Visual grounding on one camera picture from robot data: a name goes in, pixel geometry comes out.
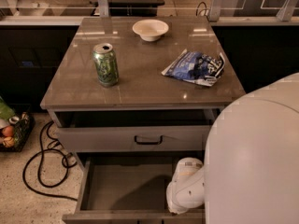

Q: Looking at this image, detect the blue chip bag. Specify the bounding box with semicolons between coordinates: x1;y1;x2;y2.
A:
162;49;225;87

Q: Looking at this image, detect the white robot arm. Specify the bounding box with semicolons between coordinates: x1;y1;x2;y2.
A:
166;73;299;224

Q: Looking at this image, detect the white bowl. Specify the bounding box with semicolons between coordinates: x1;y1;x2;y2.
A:
133;20;169;42

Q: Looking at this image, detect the grey drawer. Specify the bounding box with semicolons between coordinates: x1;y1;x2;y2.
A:
63;152;206;224
58;109;219;152

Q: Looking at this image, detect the orange fruit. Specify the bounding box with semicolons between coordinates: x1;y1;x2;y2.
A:
2;125;14;137

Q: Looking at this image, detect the grey drawer cabinet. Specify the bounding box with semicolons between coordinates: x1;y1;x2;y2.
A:
39;16;247;224

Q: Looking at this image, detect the green bag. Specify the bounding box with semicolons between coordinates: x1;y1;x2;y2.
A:
0;96;15;120

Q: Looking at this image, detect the grey top drawer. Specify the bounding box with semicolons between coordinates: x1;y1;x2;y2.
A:
58;109;219;152

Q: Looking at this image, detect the black wire fruit basket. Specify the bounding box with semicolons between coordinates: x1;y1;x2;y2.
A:
0;112;35;152

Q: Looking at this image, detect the green soda can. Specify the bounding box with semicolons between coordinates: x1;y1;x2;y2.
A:
93;43;119;87

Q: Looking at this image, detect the black cable behind cabinet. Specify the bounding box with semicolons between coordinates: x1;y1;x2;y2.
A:
195;1;210;18

